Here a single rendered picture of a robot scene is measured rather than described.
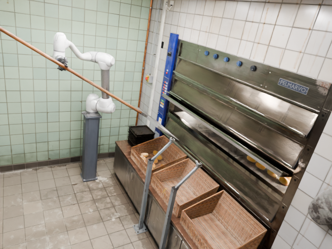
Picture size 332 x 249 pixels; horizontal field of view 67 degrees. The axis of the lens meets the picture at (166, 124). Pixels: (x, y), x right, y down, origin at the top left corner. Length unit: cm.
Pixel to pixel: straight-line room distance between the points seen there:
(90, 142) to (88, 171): 46
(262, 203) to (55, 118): 287
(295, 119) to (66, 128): 304
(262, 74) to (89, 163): 254
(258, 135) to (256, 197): 54
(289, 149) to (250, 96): 55
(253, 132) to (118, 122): 245
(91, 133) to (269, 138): 223
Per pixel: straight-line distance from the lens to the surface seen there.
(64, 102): 382
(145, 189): 284
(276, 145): 218
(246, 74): 237
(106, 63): 301
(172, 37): 329
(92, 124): 343
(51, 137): 402
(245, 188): 248
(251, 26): 239
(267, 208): 238
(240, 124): 240
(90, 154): 364
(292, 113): 210
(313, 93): 202
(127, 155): 339
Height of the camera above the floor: 232
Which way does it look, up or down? 23 degrees down
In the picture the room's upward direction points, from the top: 10 degrees clockwise
